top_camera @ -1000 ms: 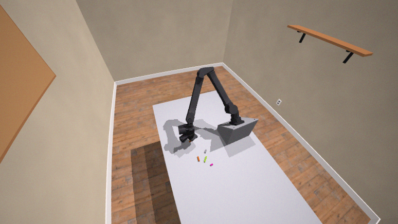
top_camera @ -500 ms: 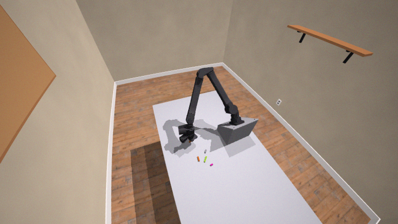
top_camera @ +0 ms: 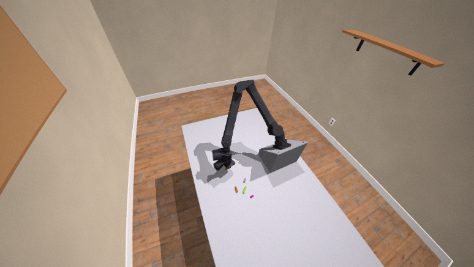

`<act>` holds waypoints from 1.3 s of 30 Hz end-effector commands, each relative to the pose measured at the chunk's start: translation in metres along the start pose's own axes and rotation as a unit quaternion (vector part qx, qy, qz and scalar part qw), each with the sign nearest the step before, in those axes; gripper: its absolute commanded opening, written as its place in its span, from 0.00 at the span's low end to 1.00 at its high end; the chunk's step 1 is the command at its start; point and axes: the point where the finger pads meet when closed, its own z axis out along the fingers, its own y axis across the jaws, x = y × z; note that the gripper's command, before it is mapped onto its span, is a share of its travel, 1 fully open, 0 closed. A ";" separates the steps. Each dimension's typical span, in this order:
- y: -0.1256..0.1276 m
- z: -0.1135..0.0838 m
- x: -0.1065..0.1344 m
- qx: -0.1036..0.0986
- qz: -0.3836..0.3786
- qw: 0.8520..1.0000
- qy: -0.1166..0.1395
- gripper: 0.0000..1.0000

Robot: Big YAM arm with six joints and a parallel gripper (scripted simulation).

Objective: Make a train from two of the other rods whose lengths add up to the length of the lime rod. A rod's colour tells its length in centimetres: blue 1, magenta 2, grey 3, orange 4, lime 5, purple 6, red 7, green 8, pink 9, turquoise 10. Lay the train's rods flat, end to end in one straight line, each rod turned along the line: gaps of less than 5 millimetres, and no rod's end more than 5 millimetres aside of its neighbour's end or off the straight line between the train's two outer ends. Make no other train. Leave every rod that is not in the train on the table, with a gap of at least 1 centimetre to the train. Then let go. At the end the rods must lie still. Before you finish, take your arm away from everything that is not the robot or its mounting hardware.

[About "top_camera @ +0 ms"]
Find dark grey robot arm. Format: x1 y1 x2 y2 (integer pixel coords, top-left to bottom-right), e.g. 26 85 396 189
212 80 291 171

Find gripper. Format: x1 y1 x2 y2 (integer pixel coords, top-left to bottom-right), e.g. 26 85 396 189
224 159 235 169

